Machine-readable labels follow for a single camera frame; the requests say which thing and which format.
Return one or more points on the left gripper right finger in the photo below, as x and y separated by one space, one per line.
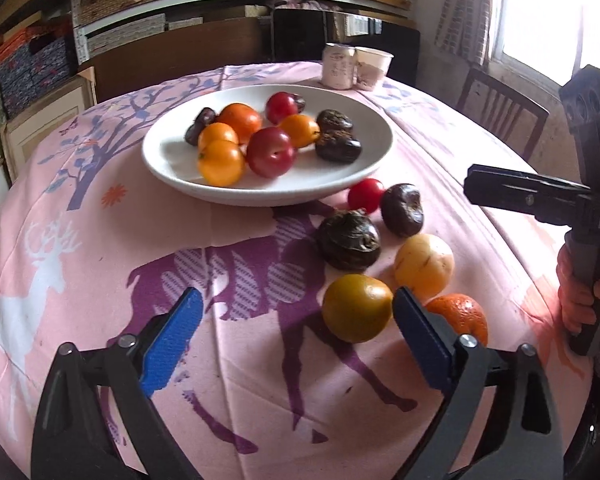
521 439

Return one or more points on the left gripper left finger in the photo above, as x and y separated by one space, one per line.
71 438

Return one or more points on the large textured orange mandarin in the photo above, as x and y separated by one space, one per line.
463 313

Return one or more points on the tall dark water chestnut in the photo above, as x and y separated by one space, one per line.
332 120

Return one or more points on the small orange-yellow plum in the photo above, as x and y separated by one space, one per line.
301 129

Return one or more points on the dark red plum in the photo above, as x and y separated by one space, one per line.
279 106

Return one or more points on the yellow plum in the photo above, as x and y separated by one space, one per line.
221 163

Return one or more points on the small orange mandarin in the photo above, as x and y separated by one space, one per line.
217 131

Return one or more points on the smooth orange fruit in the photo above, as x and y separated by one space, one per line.
243 119

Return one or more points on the person's right hand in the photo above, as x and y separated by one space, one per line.
576 299

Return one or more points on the dark wooden chair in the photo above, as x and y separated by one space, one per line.
501 110

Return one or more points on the right bright window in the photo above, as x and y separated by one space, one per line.
549 40

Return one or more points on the patterned curtain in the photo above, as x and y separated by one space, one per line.
468 29

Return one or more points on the pale yellow round fruit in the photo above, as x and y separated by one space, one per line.
425 265

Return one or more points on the yellow-green plum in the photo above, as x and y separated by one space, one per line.
357 308

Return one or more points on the white paper cup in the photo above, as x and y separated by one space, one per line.
372 66

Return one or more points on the small red plum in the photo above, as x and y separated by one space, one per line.
365 195

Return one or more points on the white drink can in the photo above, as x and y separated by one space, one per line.
338 65

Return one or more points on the white ceramic plate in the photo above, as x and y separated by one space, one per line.
174 162

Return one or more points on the framed picture leaning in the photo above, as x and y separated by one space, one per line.
22 135

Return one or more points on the dark wooden cabinet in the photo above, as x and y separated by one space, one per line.
178 53

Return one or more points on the stack of blue patterned boxes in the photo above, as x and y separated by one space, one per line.
33 70

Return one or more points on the white metal shelf unit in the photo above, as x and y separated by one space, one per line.
82 32

